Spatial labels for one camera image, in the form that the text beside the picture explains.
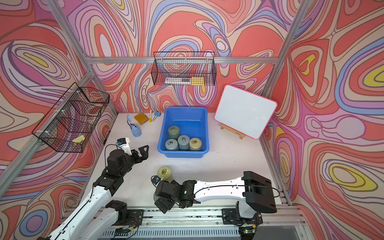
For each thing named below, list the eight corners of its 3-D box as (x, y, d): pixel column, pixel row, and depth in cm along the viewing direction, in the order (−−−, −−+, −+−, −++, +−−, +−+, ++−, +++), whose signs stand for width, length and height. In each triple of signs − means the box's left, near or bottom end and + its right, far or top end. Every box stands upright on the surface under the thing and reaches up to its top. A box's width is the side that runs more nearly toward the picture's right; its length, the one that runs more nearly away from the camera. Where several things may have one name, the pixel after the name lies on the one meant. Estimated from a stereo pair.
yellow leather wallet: (134, 118, 119) (133, 116, 117) (142, 113, 122) (142, 111, 120) (141, 125, 114) (140, 123, 112) (149, 120, 118) (149, 118, 116)
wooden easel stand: (217, 128, 112) (218, 123, 108) (218, 126, 114) (219, 121, 110) (242, 140, 105) (244, 136, 101) (243, 138, 106) (245, 134, 102)
